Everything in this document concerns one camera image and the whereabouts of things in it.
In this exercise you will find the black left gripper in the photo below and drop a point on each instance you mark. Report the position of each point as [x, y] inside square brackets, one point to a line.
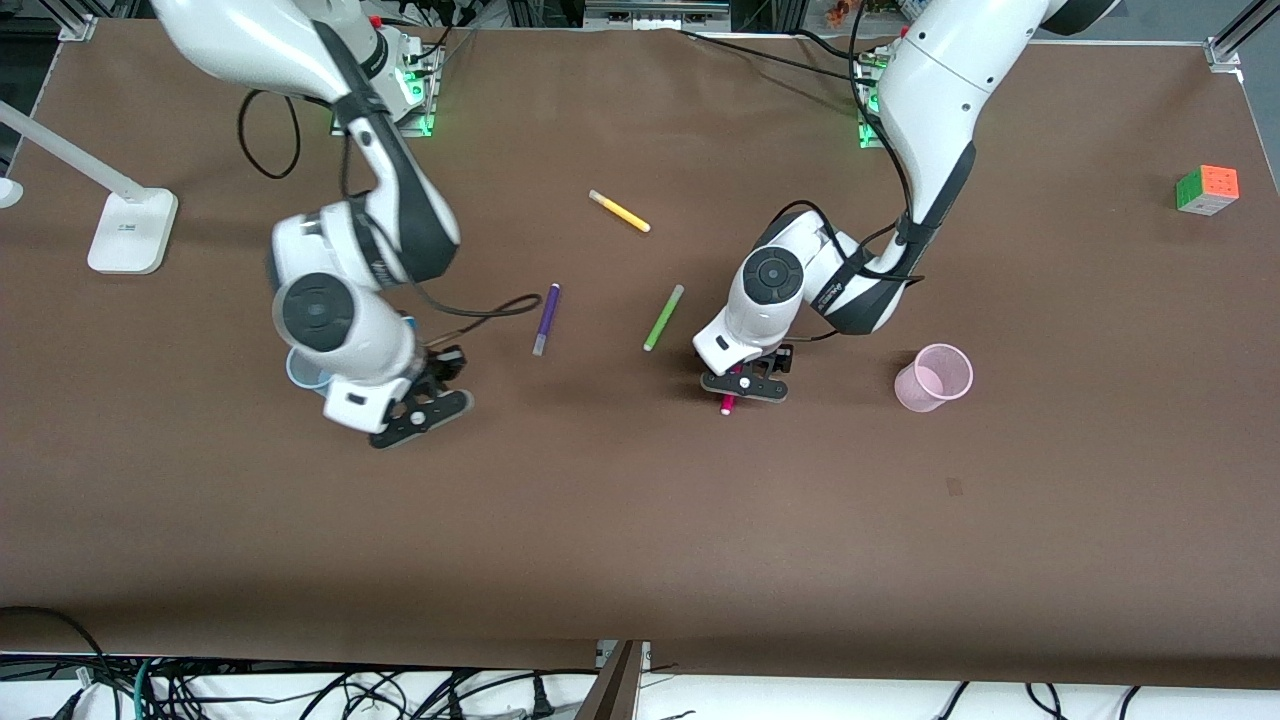
[782, 357]

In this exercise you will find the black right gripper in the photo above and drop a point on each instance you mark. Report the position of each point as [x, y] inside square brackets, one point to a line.
[447, 362]

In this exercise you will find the pink marker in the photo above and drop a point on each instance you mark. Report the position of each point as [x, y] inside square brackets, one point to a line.
[727, 405]

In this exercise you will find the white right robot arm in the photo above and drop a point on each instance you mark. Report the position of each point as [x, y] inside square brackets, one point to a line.
[320, 310]

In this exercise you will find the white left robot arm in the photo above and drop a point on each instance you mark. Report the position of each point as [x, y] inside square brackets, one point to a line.
[930, 90]

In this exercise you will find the purple marker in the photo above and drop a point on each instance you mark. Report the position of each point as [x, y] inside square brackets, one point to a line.
[546, 318]

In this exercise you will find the green marker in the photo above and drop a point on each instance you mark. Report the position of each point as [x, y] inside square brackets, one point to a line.
[663, 318]

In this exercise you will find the translucent pink plastic cup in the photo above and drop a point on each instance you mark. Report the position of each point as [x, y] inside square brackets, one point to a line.
[915, 392]

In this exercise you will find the translucent blue plastic cup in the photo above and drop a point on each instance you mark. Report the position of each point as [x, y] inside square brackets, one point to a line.
[300, 375]

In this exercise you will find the brown paper table cover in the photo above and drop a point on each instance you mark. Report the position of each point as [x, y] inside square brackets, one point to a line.
[640, 500]

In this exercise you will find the yellow marker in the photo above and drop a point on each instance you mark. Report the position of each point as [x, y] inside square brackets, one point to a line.
[620, 211]

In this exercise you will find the white desk lamp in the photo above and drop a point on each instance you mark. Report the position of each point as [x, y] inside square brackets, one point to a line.
[130, 235]

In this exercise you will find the black power plug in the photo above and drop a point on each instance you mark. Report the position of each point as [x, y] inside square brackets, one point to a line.
[541, 700]

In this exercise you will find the small orange toy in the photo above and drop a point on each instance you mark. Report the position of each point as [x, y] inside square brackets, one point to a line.
[838, 12]

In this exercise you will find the dark table support beam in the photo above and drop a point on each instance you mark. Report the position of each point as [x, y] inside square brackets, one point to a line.
[615, 690]

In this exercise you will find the colourful puzzle cube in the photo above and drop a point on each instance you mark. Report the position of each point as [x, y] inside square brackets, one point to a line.
[1208, 190]

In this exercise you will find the white rounded object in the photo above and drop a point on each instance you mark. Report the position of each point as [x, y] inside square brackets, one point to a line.
[6, 192]

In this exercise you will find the black left camera bracket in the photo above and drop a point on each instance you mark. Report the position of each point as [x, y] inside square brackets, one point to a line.
[765, 388]

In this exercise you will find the black camera bracket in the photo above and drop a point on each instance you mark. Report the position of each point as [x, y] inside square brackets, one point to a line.
[765, 388]
[425, 415]

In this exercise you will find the black right camera bracket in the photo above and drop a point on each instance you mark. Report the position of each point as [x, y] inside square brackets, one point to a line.
[425, 415]

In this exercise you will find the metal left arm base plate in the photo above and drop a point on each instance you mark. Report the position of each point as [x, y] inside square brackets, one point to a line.
[866, 135]

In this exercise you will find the silver aluminium rail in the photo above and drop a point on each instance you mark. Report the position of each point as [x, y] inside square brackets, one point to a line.
[655, 12]

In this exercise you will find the aluminium frame profile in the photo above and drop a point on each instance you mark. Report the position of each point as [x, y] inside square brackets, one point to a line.
[75, 20]
[1225, 50]

